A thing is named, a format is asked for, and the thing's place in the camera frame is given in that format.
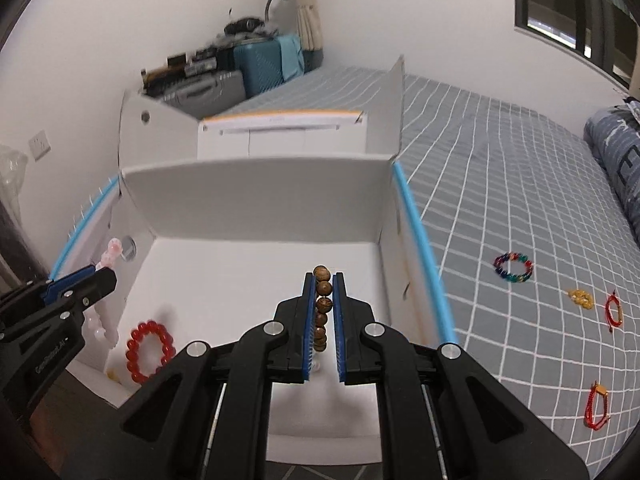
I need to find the teal suitcase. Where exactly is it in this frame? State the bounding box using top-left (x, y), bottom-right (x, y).
top-left (233, 39), bottom-right (284, 98)

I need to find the pink bead bracelet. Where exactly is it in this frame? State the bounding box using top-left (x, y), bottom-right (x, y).
top-left (83, 237), bottom-right (125, 348)

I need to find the grey checked bed sheet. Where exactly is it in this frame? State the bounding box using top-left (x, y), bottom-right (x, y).
top-left (399, 75), bottom-right (639, 479)

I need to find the light blue cloth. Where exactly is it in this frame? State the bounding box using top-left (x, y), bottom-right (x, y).
top-left (276, 34), bottom-right (305, 82)

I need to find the red bead bracelet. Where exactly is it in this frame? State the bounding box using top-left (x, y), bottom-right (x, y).
top-left (124, 320), bottom-right (177, 386)

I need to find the blue striped folded duvet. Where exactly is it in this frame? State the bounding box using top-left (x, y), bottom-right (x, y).
top-left (584, 96), bottom-right (640, 240)

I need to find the yellow amber bead bracelet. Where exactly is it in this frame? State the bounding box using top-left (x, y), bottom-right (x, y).
top-left (567, 288), bottom-right (596, 310)

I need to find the white wall socket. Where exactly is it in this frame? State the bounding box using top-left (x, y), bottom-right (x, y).
top-left (28, 130), bottom-right (51, 162)

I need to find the multicolour glass bead bracelet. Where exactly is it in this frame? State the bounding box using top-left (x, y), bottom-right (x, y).
top-left (492, 251), bottom-right (535, 284)

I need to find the dark framed window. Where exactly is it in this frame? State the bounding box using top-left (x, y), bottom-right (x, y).
top-left (514, 0), bottom-right (639, 88)

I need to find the beige curtain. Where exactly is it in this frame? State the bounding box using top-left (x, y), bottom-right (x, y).
top-left (296, 0), bottom-right (323, 51)

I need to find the open cardboard shoe box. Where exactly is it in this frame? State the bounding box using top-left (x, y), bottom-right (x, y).
top-left (49, 55), bottom-right (459, 466)

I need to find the brown wooden bead bracelet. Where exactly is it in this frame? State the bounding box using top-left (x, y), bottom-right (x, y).
top-left (311, 264), bottom-right (333, 354)

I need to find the grey suitcase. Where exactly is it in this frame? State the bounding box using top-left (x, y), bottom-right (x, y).
top-left (158, 70), bottom-right (246, 119)

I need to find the red cord bracelet gold tube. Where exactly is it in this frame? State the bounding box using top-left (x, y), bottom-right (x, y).
top-left (604, 290), bottom-right (624, 332)

